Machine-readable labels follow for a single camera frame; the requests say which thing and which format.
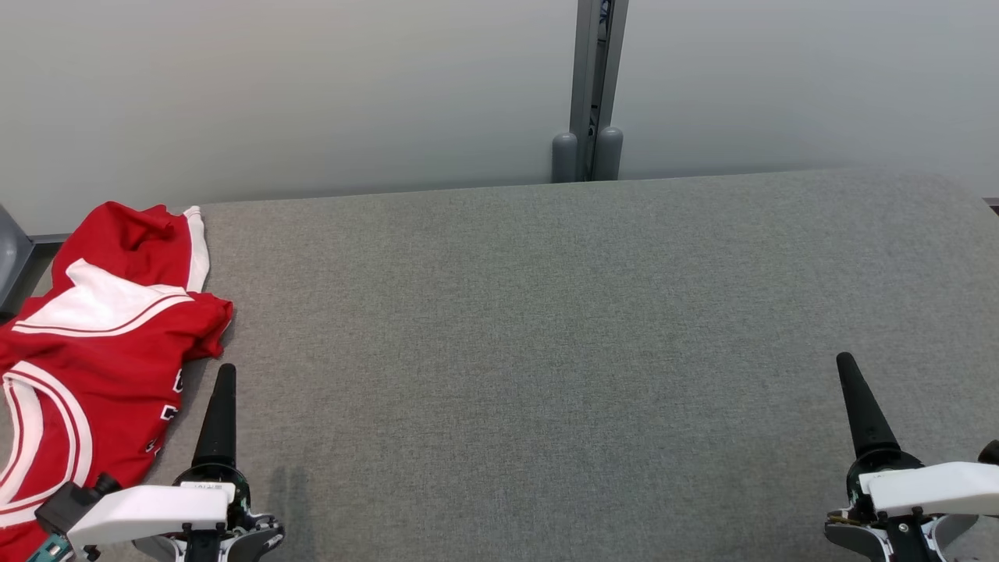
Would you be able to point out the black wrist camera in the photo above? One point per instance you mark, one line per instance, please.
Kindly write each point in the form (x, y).
(991, 453)
(66, 503)

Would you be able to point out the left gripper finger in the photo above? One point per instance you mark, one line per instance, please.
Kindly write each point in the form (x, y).
(218, 421)

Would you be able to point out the red garment white band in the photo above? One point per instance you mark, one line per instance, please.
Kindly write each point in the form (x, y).
(129, 234)

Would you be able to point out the grey metal partition post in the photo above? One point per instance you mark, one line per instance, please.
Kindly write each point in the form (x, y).
(584, 70)

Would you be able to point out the dark grey side panel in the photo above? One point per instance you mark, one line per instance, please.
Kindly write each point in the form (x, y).
(12, 254)

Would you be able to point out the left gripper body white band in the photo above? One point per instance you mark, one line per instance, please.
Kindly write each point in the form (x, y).
(156, 511)

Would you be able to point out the red Bulls 23 jersey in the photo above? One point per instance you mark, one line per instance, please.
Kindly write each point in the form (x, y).
(101, 390)

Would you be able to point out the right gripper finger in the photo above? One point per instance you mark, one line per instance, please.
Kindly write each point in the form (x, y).
(865, 414)

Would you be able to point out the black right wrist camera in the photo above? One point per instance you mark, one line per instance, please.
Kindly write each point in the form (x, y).
(991, 453)

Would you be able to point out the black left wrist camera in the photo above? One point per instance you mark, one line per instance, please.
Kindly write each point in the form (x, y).
(66, 503)

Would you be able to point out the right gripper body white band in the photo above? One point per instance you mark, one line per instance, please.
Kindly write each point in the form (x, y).
(929, 488)

